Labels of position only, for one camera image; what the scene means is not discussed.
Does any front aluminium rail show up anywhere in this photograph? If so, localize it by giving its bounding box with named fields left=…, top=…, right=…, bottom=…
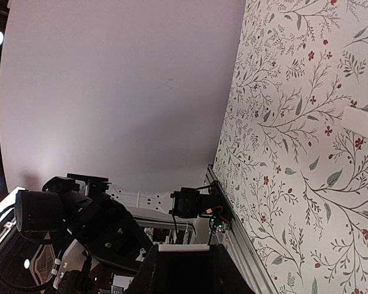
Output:
left=205, top=164, right=278, bottom=294

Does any floral table mat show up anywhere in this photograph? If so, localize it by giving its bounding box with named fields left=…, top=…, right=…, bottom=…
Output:
left=213, top=1, right=368, bottom=293

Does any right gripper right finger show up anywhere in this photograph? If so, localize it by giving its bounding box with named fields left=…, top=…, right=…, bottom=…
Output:
left=213, top=244, right=255, bottom=294

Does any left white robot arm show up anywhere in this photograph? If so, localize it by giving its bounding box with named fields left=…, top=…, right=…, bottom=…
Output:
left=2, top=174, right=153, bottom=276

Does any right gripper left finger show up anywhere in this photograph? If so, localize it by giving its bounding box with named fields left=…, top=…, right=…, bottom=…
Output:
left=130, top=245, right=215, bottom=293

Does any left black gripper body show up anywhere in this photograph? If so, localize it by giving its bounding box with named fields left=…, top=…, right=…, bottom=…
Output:
left=67, top=198, right=153, bottom=274

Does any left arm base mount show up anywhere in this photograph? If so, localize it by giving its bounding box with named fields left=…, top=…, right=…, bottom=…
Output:
left=169, top=180, right=232, bottom=233

